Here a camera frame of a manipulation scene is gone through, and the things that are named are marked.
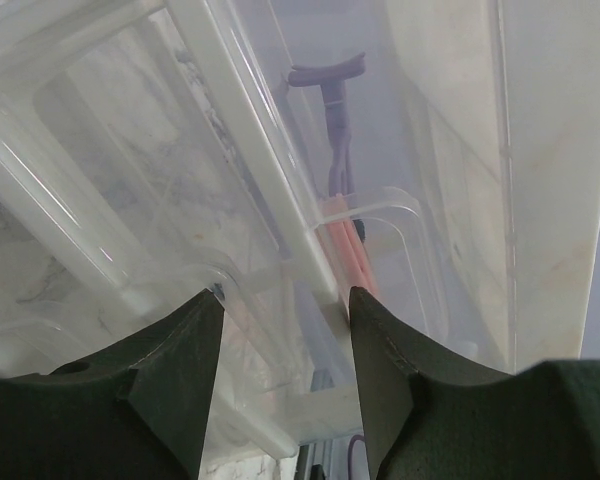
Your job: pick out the white plastic drawer organizer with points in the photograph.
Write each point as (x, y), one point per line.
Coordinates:
(124, 191)

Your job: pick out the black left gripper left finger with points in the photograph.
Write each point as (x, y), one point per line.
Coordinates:
(137, 409)

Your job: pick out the clear plastic drawer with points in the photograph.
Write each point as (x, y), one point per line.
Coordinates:
(415, 282)

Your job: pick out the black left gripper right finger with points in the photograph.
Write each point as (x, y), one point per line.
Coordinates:
(430, 413)

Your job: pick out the purple eyelash curler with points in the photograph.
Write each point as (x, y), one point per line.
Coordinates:
(332, 82)

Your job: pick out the pink nail file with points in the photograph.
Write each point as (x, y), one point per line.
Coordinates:
(340, 234)

